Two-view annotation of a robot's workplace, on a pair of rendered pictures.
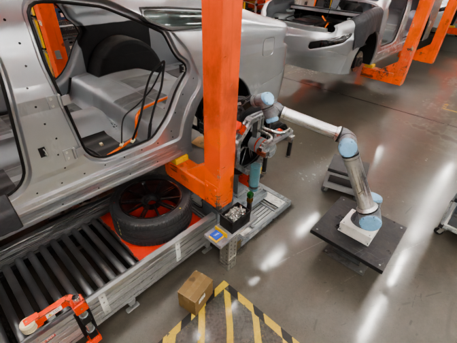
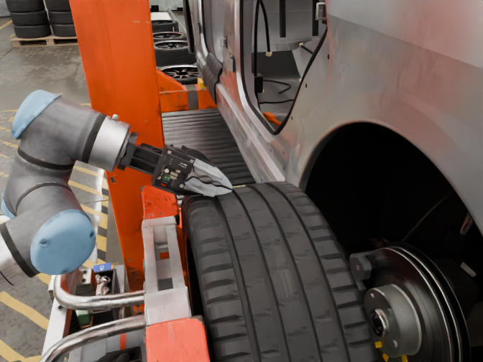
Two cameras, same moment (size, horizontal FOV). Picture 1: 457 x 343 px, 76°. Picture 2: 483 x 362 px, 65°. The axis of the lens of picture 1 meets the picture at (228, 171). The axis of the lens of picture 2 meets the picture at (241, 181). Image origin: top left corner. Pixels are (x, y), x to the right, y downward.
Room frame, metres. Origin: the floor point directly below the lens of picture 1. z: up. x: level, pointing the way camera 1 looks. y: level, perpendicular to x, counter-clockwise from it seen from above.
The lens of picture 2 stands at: (2.58, -0.56, 1.56)
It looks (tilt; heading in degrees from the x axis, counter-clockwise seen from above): 31 degrees down; 124
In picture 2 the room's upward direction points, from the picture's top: straight up
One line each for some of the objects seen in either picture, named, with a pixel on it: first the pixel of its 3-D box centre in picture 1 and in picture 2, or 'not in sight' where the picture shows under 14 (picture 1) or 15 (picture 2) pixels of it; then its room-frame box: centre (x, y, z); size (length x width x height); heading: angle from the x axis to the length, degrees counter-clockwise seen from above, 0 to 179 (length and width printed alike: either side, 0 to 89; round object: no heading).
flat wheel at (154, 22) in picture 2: not in sight; (160, 28); (-2.88, 4.87, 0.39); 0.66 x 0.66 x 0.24
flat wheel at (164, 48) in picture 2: not in sight; (172, 53); (-1.26, 3.45, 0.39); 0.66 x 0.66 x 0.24
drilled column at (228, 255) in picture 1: (228, 248); not in sight; (1.58, -0.02, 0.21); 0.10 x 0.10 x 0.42; 48
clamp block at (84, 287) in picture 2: (262, 152); (73, 286); (1.92, -0.26, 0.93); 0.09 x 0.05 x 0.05; 48
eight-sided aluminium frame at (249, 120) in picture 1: (255, 143); (175, 353); (2.19, -0.22, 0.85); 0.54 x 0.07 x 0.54; 138
